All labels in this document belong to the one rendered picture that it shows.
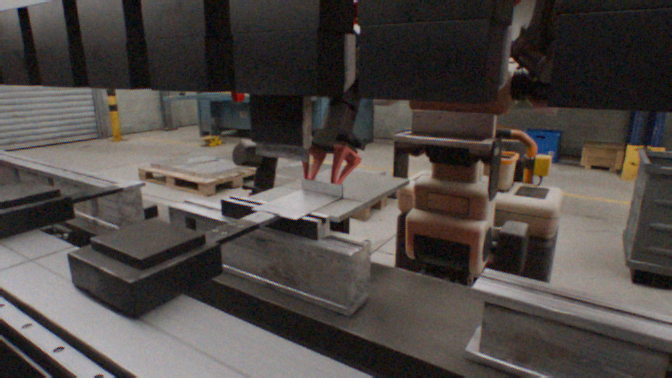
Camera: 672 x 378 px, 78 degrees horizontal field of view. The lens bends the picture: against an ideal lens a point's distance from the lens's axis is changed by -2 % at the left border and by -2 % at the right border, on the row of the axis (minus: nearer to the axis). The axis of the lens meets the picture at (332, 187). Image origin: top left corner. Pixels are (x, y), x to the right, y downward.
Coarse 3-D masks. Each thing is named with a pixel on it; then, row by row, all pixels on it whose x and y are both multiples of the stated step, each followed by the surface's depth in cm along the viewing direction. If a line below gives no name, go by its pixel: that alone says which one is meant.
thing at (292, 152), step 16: (256, 96) 62; (272, 96) 60; (288, 96) 58; (304, 96) 57; (256, 112) 62; (272, 112) 61; (288, 112) 59; (304, 112) 58; (256, 128) 63; (272, 128) 61; (288, 128) 60; (304, 128) 59; (256, 144) 65; (272, 144) 63; (288, 144) 60; (304, 144) 59; (304, 160) 61
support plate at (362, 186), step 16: (320, 176) 85; (352, 176) 85; (368, 176) 85; (384, 176) 85; (272, 192) 74; (288, 192) 74; (352, 192) 74; (368, 192) 74; (384, 192) 74; (336, 208) 65; (352, 208) 66
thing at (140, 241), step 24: (264, 216) 60; (96, 240) 44; (120, 240) 44; (144, 240) 44; (168, 240) 44; (192, 240) 45; (216, 240) 52; (72, 264) 44; (96, 264) 41; (120, 264) 41; (144, 264) 40; (168, 264) 41; (192, 264) 44; (216, 264) 47; (96, 288) 42; (120, 288) 39; (144, 288) 39; (168, 288) 42; (144, 312) 40
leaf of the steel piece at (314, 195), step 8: (304, 184) 74; (312, 184) 73; (320, 184) 72; (328, 184) 72; (336, 184) 71; (296, 192) 73; (304, 192) 73; (312, 192) 73; (320, 192) 73; (328, 192) 72; (336, 192) 71; (280, 200) 69; (288, 200) 69; (296, 200) 69; (304, 200) 69; (312, 200) 69; (320, 200) 69; (328, 200) 69; (336, 200) 69; (288, 208) 65; (296, 208) 65; (304, 208) 65; (312, 208) 65; (320, 208) 65
